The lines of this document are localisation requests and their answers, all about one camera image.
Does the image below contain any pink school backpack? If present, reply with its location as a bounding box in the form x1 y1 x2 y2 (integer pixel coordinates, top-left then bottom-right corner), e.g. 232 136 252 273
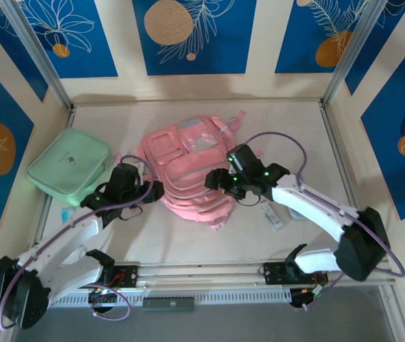
130 110 248 232

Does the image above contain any small white tube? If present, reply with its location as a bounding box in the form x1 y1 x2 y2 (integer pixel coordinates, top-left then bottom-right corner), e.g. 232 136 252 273
261 199 283 233

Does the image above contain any mint green zip pouch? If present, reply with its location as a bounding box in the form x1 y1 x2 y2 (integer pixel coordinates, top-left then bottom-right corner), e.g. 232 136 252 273
26 128 116 208

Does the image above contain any blue panel with beige circle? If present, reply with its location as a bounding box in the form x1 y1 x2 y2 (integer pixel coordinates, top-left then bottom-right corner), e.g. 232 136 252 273
132 0 258 76

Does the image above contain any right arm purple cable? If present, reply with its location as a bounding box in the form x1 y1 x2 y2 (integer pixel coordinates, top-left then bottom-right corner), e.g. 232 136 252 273
244 131 405 279

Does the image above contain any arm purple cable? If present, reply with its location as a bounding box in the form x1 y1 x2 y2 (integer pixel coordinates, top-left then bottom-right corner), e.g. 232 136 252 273
244 131 405 279
0 155 155 331

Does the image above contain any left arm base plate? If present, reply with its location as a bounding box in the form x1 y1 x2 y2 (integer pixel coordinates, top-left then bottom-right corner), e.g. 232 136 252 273
95 265 140 289

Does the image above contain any aluminium front rail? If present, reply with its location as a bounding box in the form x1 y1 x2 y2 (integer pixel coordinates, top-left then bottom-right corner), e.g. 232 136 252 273
45 259 397 295

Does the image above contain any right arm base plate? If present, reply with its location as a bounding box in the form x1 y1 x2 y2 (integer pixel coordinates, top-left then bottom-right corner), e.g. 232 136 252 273
263 261 328 286

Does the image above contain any grey slotted cable duct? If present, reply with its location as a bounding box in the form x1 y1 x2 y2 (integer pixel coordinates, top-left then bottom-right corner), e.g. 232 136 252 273
51 290 292 307

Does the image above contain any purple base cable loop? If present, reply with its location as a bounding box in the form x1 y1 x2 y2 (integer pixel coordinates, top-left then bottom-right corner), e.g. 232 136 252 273
90 286 131 323
301 272 347 311

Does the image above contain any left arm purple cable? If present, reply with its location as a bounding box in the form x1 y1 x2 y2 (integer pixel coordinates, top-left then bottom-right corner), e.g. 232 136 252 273
0 155 155 331

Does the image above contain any aluminium frame post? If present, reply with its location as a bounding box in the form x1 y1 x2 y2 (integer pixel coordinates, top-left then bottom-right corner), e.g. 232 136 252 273
1 0 75 110
321 0 390 106

